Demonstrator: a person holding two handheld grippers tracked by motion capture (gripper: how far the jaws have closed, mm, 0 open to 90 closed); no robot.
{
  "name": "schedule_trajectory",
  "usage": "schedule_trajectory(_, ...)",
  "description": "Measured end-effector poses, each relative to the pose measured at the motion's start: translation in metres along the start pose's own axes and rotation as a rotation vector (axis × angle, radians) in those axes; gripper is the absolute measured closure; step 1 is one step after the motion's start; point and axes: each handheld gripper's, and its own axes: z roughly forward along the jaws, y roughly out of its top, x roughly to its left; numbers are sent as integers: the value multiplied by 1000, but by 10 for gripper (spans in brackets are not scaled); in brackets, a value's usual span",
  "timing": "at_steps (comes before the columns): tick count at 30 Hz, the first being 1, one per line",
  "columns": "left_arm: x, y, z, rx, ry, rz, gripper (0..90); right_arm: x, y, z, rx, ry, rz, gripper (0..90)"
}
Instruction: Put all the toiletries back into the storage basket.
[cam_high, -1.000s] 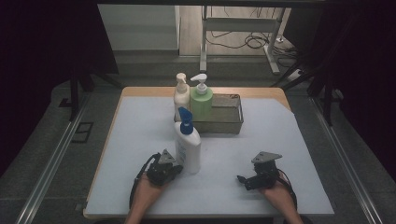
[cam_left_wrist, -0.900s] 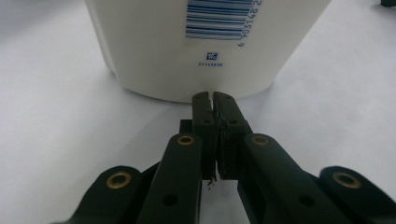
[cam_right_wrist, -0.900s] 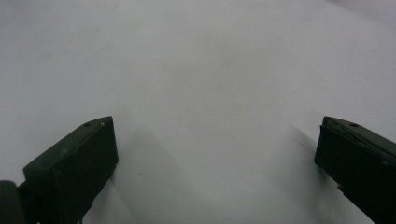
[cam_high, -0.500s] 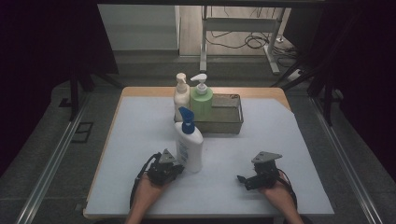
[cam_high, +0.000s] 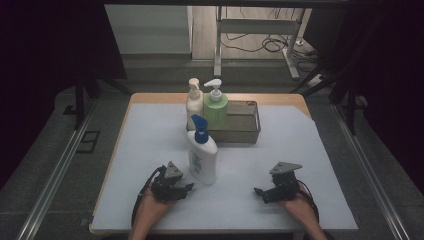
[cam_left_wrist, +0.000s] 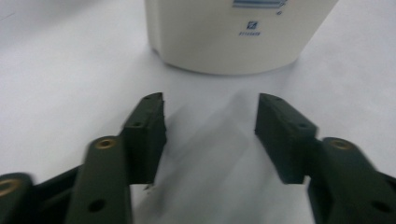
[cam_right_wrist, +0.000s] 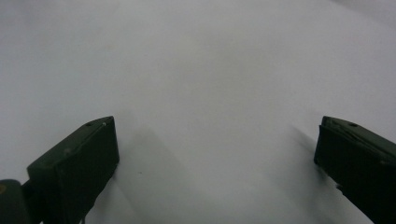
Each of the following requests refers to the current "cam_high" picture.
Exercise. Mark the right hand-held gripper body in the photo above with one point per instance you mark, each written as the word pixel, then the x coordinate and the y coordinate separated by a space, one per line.
pixel 286 185

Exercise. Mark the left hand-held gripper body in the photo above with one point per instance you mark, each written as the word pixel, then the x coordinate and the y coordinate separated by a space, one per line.
pixel 166 186

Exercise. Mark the white bottle with blue pump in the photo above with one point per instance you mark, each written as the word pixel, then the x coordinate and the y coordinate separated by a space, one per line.
pixel 203 163

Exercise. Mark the grey metal mesh basket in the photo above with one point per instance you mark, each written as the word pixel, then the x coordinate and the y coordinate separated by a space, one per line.
pixel 243 123

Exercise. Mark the green bottle with white pump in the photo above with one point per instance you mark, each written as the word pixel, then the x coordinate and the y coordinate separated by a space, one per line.
pixel 216 113

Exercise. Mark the cream pump bottle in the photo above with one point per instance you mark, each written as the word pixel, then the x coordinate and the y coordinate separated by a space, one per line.
pixel 194 106

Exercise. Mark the person's left hand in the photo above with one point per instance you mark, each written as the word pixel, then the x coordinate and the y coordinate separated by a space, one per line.
pixel 151 207

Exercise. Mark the person's right hand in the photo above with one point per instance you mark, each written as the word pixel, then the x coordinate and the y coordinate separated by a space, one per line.
pixel 300 208

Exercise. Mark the white table sheet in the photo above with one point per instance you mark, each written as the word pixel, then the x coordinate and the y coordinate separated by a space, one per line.
pixel 233 206

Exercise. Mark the black metal stand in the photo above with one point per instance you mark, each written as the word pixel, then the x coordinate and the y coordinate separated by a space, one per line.
pixel 350 113
pixel 79 106

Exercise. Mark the white power strip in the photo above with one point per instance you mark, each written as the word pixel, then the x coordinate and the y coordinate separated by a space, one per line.
pixel 316 80

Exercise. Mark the white panel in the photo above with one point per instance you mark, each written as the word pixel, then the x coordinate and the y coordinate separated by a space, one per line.
pixel 150 30

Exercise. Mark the dark curtain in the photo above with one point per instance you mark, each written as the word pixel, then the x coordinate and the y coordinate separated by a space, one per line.
pixel 40 66
pixel 393 66

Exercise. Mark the black overhead bar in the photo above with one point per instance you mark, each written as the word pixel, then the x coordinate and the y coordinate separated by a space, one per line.
pixel 226 2

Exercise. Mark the aluminium rail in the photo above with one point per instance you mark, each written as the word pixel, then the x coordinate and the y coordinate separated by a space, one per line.
pixel 53 186
pixel 370 176

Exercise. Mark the white metal desk frame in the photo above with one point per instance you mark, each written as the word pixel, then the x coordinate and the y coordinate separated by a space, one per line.
pixel 256 26

